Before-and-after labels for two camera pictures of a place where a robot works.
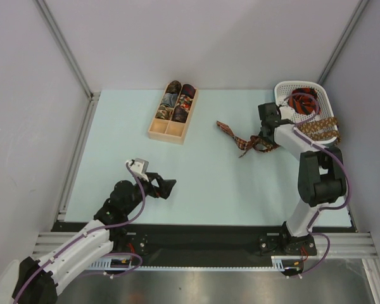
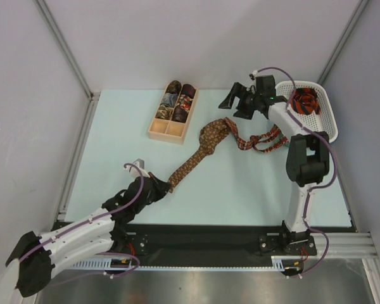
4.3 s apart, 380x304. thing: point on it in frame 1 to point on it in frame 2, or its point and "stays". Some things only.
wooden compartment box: (170, 131) stays
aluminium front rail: (352, 244) stays
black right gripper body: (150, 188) to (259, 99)
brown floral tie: (311, 129) to (211, 133)
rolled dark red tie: (188, 90) stays
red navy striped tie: (304, 101) stays
